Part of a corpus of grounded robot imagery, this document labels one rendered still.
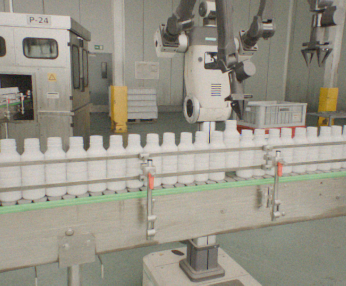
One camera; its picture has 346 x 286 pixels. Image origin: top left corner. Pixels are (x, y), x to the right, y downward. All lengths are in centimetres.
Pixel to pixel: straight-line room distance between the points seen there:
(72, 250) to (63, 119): 370
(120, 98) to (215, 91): 699
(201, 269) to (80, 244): 112
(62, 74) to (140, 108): 618
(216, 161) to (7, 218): 64
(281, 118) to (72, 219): 281
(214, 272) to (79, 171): 126
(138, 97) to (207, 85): 885
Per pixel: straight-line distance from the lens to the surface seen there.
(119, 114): 881
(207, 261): 213
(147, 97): 1075
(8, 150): 108
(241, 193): 128
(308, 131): 147
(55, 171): 108
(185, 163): 118
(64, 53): 472
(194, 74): 184
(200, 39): 192
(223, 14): 149
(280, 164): 125
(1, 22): 489
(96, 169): 110
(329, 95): 1119
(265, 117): 350
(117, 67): 892
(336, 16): 160
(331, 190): 154
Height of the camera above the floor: 135
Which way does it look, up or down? 10 degrees down
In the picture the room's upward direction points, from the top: 1 degrees clockwise
